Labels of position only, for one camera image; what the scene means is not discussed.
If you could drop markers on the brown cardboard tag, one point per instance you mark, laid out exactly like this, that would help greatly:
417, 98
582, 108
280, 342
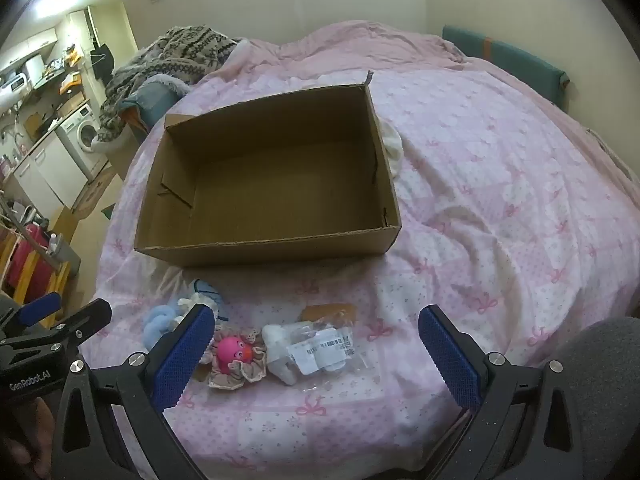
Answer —
330, 312

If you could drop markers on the white plush toy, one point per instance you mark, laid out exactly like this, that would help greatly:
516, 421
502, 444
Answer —
285, 355

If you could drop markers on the grey patterned knit blanket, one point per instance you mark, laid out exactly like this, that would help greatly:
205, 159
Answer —
175, 55

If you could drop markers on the patterned floor rug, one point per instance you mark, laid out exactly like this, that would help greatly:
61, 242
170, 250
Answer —
95, 187

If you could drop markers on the white kitchen cabinet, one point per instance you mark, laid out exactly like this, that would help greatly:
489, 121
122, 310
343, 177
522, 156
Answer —
50, 170

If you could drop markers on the green floor mat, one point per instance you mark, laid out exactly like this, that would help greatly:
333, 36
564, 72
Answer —
111, 211

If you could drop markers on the red and yellow rack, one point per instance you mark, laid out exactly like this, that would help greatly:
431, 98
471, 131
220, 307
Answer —
25, 260

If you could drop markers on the person's grey trousers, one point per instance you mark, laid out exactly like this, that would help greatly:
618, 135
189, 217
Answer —
605, 385

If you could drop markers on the white washing machine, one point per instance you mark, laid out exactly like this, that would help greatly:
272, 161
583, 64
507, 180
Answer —
85, 132

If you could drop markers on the pink patterned bed quilt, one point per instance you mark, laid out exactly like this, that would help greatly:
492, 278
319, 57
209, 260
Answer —
500, 185

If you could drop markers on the light blue plush toy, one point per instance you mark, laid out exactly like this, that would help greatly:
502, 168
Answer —
160, 322

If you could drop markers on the blue cloth with white trim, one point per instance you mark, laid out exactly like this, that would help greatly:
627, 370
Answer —
150, 100

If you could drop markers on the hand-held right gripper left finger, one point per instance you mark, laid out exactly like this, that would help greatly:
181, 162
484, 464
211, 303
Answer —
181, 355

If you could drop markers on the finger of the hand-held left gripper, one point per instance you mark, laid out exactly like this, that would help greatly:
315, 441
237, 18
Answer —
87, 317
40, 308

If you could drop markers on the brown cardboard box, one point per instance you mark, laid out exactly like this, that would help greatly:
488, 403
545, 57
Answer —
280, 170

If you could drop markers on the teal headboard cushion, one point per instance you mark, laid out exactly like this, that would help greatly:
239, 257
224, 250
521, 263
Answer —
515, 65

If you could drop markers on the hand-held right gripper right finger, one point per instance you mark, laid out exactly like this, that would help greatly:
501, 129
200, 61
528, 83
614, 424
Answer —
450, 360

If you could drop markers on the person's left hand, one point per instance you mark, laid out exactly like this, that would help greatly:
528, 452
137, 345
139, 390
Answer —
27, 425

